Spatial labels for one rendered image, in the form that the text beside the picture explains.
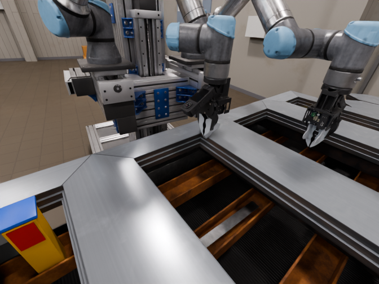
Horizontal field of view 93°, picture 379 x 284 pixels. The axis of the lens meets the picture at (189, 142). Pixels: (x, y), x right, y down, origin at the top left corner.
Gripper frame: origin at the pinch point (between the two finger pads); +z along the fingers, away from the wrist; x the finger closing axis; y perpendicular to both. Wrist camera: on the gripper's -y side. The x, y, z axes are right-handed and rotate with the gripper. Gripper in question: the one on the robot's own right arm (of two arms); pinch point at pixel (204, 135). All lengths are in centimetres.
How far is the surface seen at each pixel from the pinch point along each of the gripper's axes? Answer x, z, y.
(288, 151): -22.6, 0.6, 17.1
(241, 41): 223, -11, 300
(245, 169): -18.4, 2.8, 0.4
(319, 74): 51, 15, 255
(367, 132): -35, 0, 58
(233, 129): -2.2, 0.7, 13.3
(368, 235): -46.7, 0.7, 2.2
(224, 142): -6.6, 0.7, 3.4
